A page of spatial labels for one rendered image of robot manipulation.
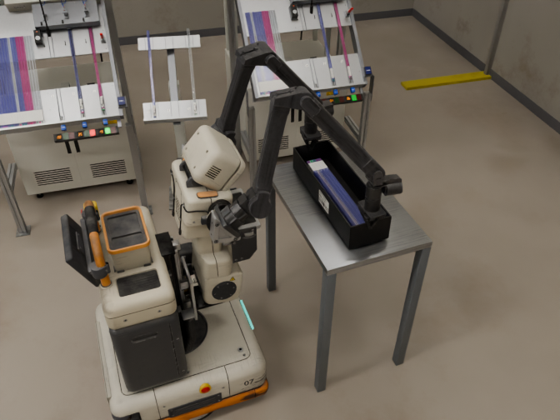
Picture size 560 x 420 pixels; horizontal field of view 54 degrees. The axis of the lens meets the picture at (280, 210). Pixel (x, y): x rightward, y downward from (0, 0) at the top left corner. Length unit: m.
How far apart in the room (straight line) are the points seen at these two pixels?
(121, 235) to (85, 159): 1.70
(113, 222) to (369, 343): 1.41
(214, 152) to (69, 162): 1.98
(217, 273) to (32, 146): 1.84
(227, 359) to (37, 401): 0.92
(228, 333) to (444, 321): 1.15
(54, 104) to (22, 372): 1.40
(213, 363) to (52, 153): 1.86
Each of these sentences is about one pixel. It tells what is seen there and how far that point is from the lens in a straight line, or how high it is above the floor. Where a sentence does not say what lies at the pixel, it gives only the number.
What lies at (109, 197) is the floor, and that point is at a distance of 3.83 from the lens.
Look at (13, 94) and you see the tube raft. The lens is 3.36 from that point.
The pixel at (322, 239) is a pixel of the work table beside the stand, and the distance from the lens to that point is 2.18.
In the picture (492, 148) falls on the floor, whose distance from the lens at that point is 4.44.
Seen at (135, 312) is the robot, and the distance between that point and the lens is 2.03.
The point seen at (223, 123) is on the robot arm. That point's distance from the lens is 2.17.
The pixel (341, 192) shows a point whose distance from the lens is 2.32.
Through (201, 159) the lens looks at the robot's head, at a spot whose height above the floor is 1.20.
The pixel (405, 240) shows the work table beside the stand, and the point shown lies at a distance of 2.23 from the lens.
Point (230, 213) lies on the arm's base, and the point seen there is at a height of 1.08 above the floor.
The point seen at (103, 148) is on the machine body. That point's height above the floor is 0.33.
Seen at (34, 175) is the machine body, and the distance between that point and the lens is 3.83.
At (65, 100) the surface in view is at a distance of 3.31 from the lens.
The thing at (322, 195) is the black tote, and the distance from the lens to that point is 2.25.
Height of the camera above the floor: 2.27
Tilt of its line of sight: 40 degrees down
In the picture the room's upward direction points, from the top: straight up
